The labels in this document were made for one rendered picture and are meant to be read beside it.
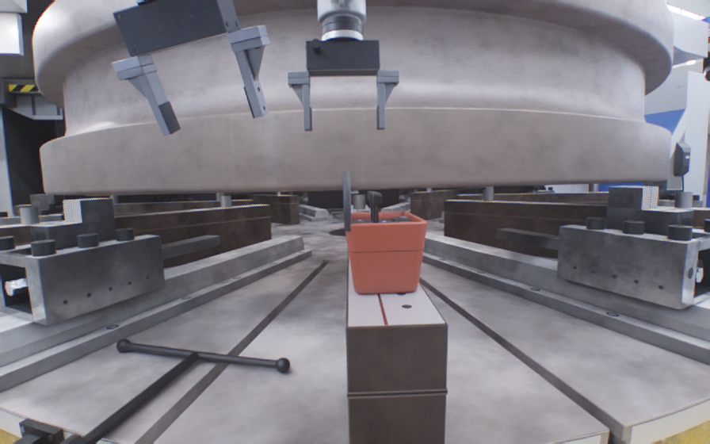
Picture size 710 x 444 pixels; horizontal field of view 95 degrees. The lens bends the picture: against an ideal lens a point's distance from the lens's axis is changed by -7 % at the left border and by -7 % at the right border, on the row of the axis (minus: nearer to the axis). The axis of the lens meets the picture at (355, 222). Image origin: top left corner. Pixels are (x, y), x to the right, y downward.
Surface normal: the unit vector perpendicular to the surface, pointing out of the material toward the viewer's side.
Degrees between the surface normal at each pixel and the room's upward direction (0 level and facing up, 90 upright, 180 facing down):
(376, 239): 97
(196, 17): 114
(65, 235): 90
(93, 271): 90
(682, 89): 90
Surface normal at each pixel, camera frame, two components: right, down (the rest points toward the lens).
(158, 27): -0.07, 0.51
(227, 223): 0.72, 0.07
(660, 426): 0.23, 0.11
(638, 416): -0.02, -0.99
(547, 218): -0.70, 0.11
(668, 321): -0.92, 0.07
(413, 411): 0.01, 0.12
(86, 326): 0.93, 0.03
